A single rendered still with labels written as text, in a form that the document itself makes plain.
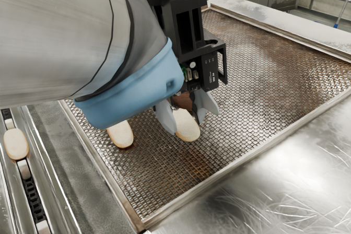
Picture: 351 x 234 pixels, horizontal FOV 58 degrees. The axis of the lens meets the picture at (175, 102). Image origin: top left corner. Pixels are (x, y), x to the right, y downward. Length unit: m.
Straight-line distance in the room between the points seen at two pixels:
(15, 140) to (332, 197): 0.52
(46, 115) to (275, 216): 0.55
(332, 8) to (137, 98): 4.32
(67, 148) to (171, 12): 0.43
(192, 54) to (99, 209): 0.31
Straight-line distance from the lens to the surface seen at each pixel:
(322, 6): 4.54
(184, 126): 0.46
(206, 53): 0.33
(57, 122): 0.75
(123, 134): 0.53
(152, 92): 0.19
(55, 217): 0.51
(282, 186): 0.45
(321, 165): 0.48
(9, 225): 0.51
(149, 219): 0.41
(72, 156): 0.64
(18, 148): 0.64
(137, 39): 0.18
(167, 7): 0.30
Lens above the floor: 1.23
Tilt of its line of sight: 32 degrees down
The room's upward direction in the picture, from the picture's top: straight up
